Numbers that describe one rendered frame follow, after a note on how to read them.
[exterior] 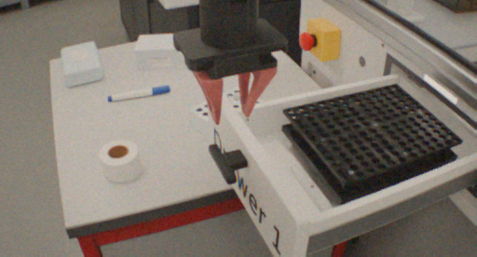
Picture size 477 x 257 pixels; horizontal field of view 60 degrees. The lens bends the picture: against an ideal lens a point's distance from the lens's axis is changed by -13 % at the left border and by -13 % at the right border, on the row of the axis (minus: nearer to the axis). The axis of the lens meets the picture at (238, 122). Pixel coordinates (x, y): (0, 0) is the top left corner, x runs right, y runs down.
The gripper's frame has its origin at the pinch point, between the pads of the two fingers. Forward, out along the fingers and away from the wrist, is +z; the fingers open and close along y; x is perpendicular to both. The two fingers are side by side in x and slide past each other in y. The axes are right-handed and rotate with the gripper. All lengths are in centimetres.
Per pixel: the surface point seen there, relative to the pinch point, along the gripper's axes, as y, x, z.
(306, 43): 29.4, 33.9, 12.4
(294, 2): 55, 85, 25
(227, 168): -0.3, 0.7, 8.6
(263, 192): 2.6, -3.4, 10.1
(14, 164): -58, 136, 100
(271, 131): 12.1, 13.8, 15.8
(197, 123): 4.4, 28.8, 22.1
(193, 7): 21, 85, 22
